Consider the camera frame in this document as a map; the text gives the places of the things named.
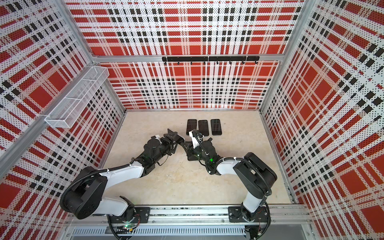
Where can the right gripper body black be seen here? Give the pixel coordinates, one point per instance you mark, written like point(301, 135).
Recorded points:
point(198, 154)

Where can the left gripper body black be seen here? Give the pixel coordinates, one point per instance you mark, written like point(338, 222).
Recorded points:
point(166, 147)

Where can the white wire mesh shelf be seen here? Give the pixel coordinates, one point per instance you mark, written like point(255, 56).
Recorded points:
point(68, 110)

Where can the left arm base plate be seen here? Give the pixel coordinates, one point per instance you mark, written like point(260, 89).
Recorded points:
point(132, 216)

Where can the black smartphone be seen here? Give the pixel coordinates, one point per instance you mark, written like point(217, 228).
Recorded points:
point(176, 137)
point(216, 127)
point(203, 127)
point(191, 125)

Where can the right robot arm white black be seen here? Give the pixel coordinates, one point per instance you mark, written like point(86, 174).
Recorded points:
point(256, 176)

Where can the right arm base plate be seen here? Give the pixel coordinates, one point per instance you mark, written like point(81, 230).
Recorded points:
point(240, 214)

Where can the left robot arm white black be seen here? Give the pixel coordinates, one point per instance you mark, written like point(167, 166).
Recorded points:
point(84, 196)

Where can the black hook rail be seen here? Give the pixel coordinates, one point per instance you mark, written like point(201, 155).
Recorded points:
point(212, 59)

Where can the aluminium front rail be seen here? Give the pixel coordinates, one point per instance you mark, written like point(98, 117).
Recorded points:
point(283, 222)

